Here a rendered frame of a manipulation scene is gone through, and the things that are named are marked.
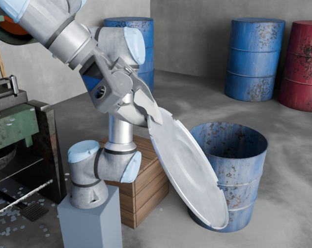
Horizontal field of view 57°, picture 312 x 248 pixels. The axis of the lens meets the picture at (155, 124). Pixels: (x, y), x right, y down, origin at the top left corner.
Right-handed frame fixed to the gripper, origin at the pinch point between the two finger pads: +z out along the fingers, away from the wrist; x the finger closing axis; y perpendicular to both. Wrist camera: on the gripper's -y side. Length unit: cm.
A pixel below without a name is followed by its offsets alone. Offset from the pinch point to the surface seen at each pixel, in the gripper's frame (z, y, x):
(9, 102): -31, 88, 70
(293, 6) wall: 117, 305, -127
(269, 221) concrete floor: 115, 70, 19
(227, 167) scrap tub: 63, 62, 11
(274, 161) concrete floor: 135, 132, -1
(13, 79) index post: -37, 93, 61
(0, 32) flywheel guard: -62, 126, 60
